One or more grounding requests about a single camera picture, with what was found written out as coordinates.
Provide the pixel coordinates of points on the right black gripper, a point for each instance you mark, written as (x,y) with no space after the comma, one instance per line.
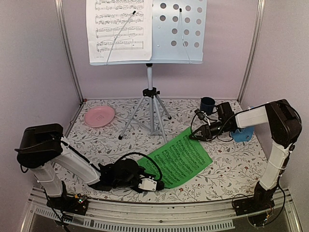
(206,133)

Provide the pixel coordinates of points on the green paper sheet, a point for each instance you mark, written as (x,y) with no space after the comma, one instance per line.
(180,160)

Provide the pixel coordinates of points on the light blue music stand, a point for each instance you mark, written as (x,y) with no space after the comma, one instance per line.
(178,29)

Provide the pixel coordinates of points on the white sheet music page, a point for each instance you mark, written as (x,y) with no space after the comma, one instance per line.
(119,30)

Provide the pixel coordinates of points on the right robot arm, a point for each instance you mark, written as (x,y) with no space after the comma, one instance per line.
(285,126)

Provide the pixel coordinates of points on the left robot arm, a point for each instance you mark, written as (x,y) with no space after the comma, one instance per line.
(42,146)

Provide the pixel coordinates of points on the dark blue mug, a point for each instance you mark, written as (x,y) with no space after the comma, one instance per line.
(207,105)

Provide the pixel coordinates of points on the blue metronome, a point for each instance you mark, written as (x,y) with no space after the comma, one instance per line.
(242,134)

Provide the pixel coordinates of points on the pink plate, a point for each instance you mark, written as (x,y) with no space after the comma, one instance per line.
(99,116)

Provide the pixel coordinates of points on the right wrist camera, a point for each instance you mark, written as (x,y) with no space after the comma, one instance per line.
(202,116)

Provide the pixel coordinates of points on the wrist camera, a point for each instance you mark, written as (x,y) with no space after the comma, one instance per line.
(150,184)
(202,116)

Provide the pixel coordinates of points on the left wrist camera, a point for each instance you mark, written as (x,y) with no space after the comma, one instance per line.
(150,184)

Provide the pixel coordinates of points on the front aluminium rail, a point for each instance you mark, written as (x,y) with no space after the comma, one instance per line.
(112,216)

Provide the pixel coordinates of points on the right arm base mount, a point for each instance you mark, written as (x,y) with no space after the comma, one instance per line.
(244,205)

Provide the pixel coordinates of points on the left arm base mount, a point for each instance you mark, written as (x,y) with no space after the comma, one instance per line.
(68,204)

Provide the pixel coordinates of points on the right aluminium frame post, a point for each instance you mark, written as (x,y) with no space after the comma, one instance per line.
(255,38)

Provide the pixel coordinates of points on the aluminium frame post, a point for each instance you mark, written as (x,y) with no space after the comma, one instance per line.
(65,39)
(255,38)

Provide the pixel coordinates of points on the left aluminium frame post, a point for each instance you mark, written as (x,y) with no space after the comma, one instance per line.
(65,39)

